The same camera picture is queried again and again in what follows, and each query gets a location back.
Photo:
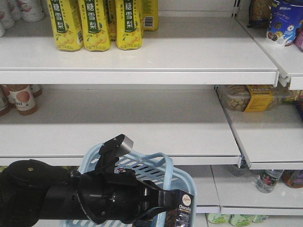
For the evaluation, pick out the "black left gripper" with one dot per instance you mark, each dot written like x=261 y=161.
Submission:
x=121 y=196

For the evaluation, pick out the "blue Chocofello cookie box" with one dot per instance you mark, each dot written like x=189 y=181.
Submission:
x=180 y=216

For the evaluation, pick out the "light blue plastic basket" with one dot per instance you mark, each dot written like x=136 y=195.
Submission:
x=157 y=167

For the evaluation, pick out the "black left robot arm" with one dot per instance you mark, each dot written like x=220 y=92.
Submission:
x=32 y=190

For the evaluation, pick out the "white store shelving unit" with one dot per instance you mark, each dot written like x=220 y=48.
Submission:
x=163 y=97

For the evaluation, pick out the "clear water bottle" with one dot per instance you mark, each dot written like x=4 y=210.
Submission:
x=268 y=179

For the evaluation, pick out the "clear cookie tub yellow label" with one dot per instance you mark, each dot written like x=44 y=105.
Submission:
x=252 y=98

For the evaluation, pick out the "peach drink bottle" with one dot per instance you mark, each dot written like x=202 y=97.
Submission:
x=23 y=98

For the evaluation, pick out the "yellow pear drink bottle right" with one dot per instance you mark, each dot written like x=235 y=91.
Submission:
x=128 y=24

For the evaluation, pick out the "yellow pear drink bottle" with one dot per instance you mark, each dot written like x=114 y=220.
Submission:
x=66 y=24
x=150 y=15
x=128 y=24
x=94 y=25

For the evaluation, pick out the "yellow pear drink bottle rear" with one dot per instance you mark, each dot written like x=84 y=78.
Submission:
x=150 y=15

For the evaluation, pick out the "yellow pear drink bottle middle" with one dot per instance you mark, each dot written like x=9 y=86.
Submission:
x=94 y=25

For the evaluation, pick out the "yellow pear drink bottle left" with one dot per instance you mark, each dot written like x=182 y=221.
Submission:
x=66 y=24

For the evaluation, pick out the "dark snack bag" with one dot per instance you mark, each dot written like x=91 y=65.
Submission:
x=259 y=13

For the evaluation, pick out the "blue cookie cup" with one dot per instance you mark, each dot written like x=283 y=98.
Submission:
x=286 y=17

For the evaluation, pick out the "white yogurt bottle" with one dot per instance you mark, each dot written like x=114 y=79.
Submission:
x=31 y=10

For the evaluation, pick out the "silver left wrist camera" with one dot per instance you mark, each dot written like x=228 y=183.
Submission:
x=117 y=146

